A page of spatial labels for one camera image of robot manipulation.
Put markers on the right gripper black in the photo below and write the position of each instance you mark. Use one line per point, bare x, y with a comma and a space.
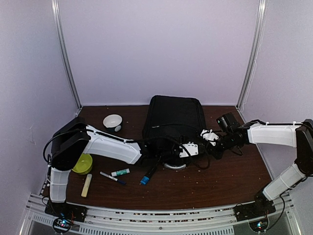
218, 155

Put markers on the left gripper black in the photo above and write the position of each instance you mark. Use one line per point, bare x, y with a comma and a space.
185, 160

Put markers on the black student bag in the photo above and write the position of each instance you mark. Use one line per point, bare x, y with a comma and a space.
173, 121

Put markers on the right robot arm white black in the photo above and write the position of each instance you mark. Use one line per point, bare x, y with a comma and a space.
298, 135

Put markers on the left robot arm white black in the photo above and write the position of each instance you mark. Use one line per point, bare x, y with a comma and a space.
66, 146

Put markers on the blue black highlighter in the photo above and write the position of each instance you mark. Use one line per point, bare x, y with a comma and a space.
146, 178

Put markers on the green white glue stick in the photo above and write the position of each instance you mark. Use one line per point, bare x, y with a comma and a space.
120, 172

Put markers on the white black ceramic bowl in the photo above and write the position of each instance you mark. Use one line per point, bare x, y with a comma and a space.
113, 123

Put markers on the white blue pen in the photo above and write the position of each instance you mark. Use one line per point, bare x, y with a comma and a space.
112, 178

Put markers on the yellow highlighter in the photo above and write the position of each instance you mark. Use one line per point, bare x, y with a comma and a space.
86, 185

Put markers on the green plastic bowl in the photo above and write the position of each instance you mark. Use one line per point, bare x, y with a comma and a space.
84, 164

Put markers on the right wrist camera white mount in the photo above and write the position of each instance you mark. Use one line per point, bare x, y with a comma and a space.
209, 135

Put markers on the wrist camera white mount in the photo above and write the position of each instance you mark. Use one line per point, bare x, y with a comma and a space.
190, 149
209, 135

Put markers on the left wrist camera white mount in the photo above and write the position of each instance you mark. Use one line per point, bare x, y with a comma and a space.
190, 149

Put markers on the aluminium front rail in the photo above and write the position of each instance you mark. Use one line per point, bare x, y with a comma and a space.
207, 221

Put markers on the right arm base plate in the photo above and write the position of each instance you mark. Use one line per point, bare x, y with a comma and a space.
251, 211

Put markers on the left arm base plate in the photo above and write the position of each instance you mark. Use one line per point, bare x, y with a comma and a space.
67, 211

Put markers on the right aluminium corner post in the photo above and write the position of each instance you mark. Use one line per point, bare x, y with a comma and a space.
252, 62

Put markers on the aluminium corner post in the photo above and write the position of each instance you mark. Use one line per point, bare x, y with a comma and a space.
252, 62
64, 53

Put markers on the left aluminium corner post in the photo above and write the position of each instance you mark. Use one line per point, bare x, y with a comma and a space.
64, 53

